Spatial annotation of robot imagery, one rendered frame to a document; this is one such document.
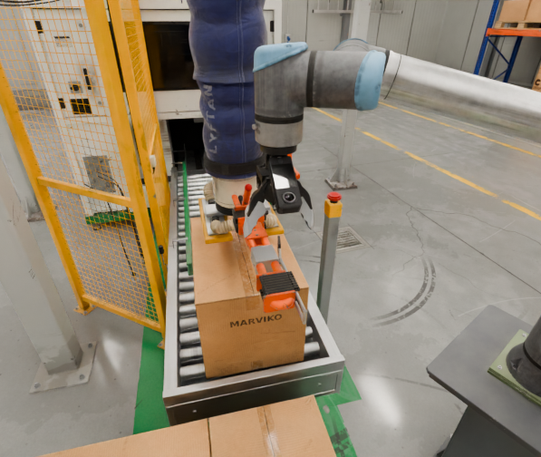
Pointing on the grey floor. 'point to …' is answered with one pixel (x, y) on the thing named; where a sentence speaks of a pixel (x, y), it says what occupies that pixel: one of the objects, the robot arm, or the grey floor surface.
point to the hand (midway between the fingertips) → (279, 236)
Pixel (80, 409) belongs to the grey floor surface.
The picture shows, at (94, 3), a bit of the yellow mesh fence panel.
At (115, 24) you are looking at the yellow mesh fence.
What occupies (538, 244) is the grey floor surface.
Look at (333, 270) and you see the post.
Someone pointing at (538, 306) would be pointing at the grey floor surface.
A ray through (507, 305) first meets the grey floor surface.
